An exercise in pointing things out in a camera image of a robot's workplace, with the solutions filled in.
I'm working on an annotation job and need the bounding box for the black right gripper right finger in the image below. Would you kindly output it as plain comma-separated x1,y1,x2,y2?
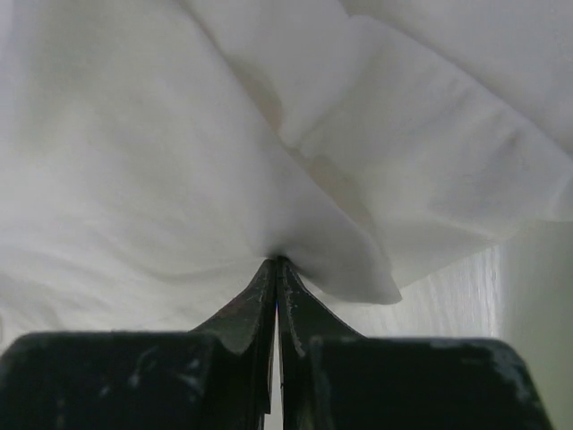
277,258,552,429

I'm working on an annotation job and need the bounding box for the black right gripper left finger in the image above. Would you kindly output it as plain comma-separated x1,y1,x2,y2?
1,260,276,429

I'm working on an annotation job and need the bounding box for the white t shirt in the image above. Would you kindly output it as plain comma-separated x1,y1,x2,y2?
1,1,572,344

